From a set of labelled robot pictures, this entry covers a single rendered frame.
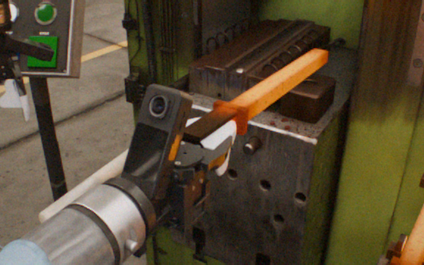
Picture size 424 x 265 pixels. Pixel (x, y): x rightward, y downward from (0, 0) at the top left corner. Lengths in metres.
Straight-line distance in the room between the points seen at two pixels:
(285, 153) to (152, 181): 0.59
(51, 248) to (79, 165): 2.21
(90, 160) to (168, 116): 2.18
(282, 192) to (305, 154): 0.12
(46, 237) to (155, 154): 0.14
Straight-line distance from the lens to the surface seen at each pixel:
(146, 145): 0.50
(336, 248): 1.42
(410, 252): 0.74
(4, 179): 2.65
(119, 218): 0.45
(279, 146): 1.05
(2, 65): 1.08
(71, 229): 0.43
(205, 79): 1.15
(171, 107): 0.49
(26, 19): 1.29
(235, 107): 0.63
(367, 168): 1.25
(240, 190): 1.17
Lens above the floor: 1.43
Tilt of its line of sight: 31 degrees down
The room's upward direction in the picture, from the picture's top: straight up
